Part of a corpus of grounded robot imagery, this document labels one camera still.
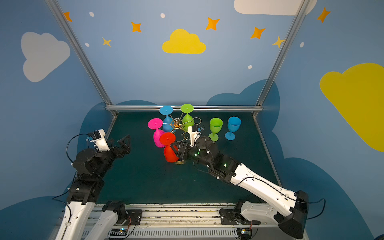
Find right circuit board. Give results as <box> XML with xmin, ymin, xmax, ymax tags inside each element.
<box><xmin>237</xmin><ymin>228</ymin><xmax>252</xmax><ymax>240</ymax></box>

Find blue wine glass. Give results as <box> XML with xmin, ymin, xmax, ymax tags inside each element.
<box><xmin>159</xmin><ymin>106</ymin><xmax>174</xmax><ymax>133</ymax></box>
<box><xmin>225</xmin><ymin>117</ymin><xmax>242</xmax><ymax>141</ymax></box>

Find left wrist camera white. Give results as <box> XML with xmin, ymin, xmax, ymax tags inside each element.
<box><xmin>88</xmin><ymin>129</ymin><xmax>110</xmax><ymax>153</ymax></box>

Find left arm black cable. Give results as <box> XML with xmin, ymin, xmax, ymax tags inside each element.
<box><xmin>65</xmin><ymin>133</ymin><xmax>94</xmax><ymax>164</ymax></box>

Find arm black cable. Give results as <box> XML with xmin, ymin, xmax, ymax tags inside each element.
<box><xmin>239</xmin><ymin>176</ymin><xmax>327</xmax><ymax>221</ymax></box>
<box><xmin>65</xmin><ymin>133</ymin><xmax>94</xmax><ymax>164</ymax></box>

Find aluminium frame left post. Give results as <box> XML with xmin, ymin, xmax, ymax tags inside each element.
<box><xmin>45</xmin><ymin>0</ymin><xmax>113</xmax><ymax>105</ymax></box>

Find green wine glass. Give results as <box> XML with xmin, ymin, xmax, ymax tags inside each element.
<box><xmin>209</xmin><ymin>118</ymin><xmax>223</xmax><ymax>142</ymax></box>
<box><xmin>181</xmin><ymin>104</ymin><xmax>195</xmax><ymax>132</ymax></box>

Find aluminium frame right post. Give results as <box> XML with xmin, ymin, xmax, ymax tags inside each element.
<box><xmin>256</xmin><ymin>0</ymin><xmax>311</xmax><ymax>109</ymax></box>

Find aluminium frame back bar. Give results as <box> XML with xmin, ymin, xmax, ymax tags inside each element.
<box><xmin>106</xmin><ymin>105</ymin><xmax>263</xmax><ymax>112</ymax></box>

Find red wine glass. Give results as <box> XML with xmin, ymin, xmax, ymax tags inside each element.
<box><xmin>160</xmin><ymin>133</ymin><xmax>176</xmax><ymax>163</ymax></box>

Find blue wine glass front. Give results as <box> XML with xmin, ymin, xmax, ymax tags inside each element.
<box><xmin>225</xmin><ymin>117</ymin><xmax>242</xmax><ymax>141</ymax></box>

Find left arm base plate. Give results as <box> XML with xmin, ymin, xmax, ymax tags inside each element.
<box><xmin>121</xmin><ymin>209</ymin><xmax>143</xmax><ymax>226</ymax></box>

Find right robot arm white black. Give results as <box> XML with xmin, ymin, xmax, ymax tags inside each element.
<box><xmin>171</xmin><ymin>137</ymin><xmax>309</xmax><ymax>239</ymax></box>

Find left circuit board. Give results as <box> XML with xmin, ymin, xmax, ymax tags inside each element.
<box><xmin>109</xmin><ymin>228</ymin><xmax>128</xmax><ymax>239</ymax></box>

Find gold wire wine glass rack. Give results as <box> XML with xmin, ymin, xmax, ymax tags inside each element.
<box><xmin>171</xmin><ymin>116</ymin><xmax>202</xmax><ymax>165</ymax></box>

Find blue wine glass back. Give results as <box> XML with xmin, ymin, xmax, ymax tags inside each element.
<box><xmin>159</xmin><ymin>106</ymin><xmax>174</xmax><ymax>133</ymax></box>

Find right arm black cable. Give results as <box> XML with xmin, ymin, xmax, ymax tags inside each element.
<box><xmin>239</xmin><ymin>176</ymin><xmax>327</xmax><ymax>221</ymax></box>

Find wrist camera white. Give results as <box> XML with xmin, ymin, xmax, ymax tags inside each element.
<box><xmin>88</xmin><ymin>129</ymin><xmax>110</xmax><ymax>153</ymax></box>
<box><xmin>187</xmin><ymin>125</ymin><xmax>201</xmax><ymax>147</ymax></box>

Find pink wine glass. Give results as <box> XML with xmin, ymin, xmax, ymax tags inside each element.
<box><xmin>148</xmin><ymin>118</ymin><xmax>165</xmax><ymax>148</ymax></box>

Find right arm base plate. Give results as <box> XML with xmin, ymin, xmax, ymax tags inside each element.
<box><xmin>219</xmin><ymin>209</ymin><xmax>261</xmax><ymax>225</ymax></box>

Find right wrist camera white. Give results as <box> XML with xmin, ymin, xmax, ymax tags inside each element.
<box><xmin>187</xmin><ymin>125</ymin><xmax>201</xmax><ymax>147</ymax></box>

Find green wine glass back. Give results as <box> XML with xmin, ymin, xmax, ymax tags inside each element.
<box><xmin>181</xmin><ymin>104</ymin><xmax>195</xmax><ymax>132</ymax></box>

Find circuit board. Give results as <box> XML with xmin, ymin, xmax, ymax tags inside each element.
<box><xmin>109</xmin><ymin>228</ymin><xmax>128</xmax><ymax>239</ymax></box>
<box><xmin>237</xmin><ymin>228</ymin><xmax>252</xmax><ymax>240</ymax></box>

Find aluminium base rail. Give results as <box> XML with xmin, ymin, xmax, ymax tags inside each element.
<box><xmin>49</xmin><ymin>203</ymin><xmax>310</xmax><ymax>240</ymax></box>

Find aluminium frame post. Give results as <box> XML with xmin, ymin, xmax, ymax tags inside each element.
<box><xmin>256</xmin><ymin>0</ymin><xmax>311</xmax><ymax>109</ymax></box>
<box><xmin>45</xmin><ymin>0</ymin><xmax>113</xmax><ymax>105</ymax></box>

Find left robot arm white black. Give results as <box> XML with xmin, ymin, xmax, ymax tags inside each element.
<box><xmin>56</xmin><ymin>132</ymin><xmax>131</xmax><ymax>240</ymax></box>

